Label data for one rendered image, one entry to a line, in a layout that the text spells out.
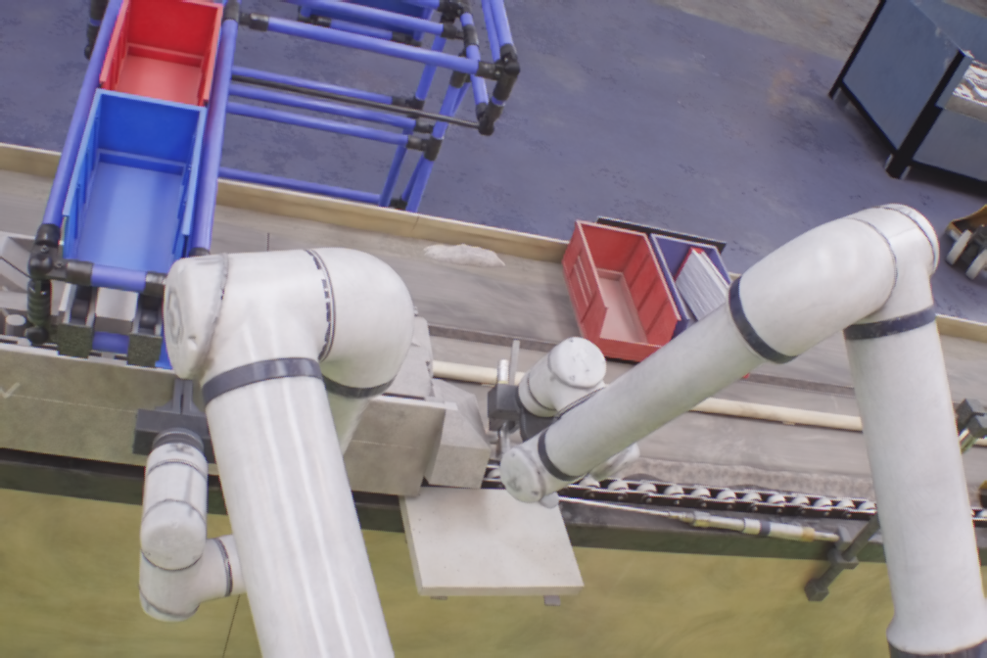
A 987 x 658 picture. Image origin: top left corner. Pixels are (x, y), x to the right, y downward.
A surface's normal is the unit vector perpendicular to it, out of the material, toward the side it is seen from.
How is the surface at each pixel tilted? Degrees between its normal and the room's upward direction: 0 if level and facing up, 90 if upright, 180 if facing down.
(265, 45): 0
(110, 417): 80
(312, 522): 26
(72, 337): 96
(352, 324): 68
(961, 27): 90
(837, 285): 57
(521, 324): 0
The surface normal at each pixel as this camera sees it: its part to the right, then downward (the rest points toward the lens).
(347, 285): 0.50, -0.29
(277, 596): -0.34, -0.17
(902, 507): -0.72, 0.23
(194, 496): 0.79, -0.58
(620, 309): 0.32, -0.73
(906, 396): -0.27, 0.14
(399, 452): 0.20, 0.54
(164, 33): 0.12, 0.71
